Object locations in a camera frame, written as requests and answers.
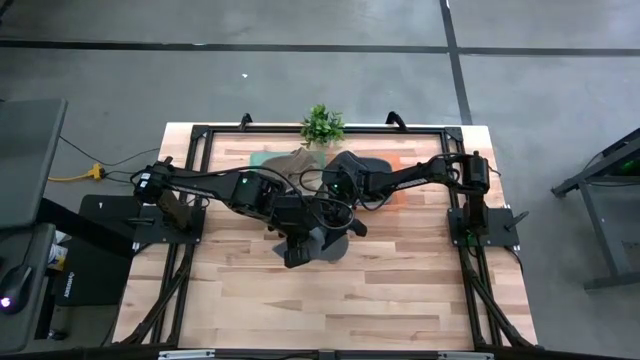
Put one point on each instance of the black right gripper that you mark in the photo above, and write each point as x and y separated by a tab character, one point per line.
359	227

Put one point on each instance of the blue-grey baseball cap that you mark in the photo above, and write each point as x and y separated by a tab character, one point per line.
381	166
335	250

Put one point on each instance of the black curved bracket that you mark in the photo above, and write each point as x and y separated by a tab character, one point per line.
245	121
396	120

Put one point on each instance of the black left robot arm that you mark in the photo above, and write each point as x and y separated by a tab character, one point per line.
210	182

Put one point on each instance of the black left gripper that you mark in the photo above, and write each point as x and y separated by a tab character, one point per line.
295	220

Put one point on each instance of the grey desk top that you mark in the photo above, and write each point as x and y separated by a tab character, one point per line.
15	240

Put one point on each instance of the white and yellow container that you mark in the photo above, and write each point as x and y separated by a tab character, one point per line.
57	255

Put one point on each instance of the black metal cart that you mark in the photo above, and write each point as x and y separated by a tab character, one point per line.
595	169

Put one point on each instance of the grey flat panel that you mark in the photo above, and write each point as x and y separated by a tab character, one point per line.
27	160

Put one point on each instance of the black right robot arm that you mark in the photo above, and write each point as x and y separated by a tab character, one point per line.
415	177

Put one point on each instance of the black computer mouse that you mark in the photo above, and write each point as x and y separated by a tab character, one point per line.
15	290

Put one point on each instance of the silver metal bracket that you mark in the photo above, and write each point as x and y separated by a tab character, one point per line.
465	356
187	355

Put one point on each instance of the green translucent plastic tray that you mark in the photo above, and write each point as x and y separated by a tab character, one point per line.
257	159

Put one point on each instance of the small green artificial plant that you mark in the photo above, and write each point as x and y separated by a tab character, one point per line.
322	127

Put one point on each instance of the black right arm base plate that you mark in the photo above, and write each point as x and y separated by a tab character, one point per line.
500	236

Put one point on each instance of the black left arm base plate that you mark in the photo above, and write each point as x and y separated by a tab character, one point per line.
110	215

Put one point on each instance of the black aluminium rig frame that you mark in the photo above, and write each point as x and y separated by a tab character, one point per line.
198	131

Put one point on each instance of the orange translucent plastic tray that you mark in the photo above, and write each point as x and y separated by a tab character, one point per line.
398	192

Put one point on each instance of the black box with white print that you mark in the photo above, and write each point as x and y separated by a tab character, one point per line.
95	275

